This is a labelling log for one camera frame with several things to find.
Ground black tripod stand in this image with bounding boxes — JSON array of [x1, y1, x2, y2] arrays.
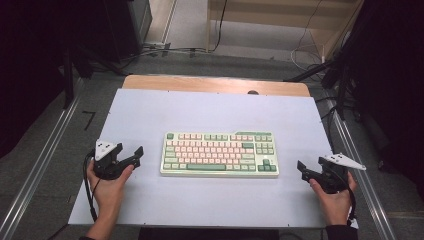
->
[[283, 58, 359, 122]]

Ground person's right hand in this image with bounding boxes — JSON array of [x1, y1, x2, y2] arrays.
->
[[309, 173, 358, 226]]

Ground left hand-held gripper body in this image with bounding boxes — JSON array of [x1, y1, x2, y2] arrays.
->
[[92, 139, 130, 181]]

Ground black curtain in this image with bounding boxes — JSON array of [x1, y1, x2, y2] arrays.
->
[[0, 0, 73, 159], [344, 0, 424, 191]]

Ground green and pink keyboard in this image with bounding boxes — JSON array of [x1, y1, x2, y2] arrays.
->
[[159, 130, 280, 178]]

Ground white board sheet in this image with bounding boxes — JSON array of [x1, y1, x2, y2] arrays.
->
[[68, 88, 359, 230]]

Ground power strip with plugs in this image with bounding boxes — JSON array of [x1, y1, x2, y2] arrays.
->
[[142, 40, 172, 52]]

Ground black metal stand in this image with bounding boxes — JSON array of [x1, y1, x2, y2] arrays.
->
[[60, 48, 77, 110]]

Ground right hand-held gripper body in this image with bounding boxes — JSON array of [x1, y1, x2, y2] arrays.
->
[[316, 153, 367, 194]]

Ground black cabinet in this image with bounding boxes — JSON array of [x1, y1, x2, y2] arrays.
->
[[102, 0, 153, 64]]

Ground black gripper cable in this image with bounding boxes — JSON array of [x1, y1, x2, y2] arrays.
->
[[328, 163, 358, 228], [82, 149, 100, 223]]

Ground person's left hand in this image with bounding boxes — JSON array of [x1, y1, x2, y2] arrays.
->
[[87, 161, 135, 214]]

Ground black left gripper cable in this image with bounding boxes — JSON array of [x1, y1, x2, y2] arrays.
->
[[82, 149, 100, 223]]

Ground wooden table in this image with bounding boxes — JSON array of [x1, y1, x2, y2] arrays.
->
[[122, 74, 311, 98]]

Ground white floor cable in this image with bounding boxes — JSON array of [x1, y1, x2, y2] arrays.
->
[[289, 31, 327, 74]]

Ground light wooden shelf frame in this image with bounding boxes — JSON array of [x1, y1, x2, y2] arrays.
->
[[205, 0, 365, 63]]

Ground metal floor rail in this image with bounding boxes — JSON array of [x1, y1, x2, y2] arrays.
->
[[0, 78, 84, 240], [324, 99, 398, 240]]

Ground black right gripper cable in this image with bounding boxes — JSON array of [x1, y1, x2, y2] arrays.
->
[[328, 163, 358, 228]]

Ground black hanging cable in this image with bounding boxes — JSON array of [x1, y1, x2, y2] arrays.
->
[[211, 0, 229, 53]]

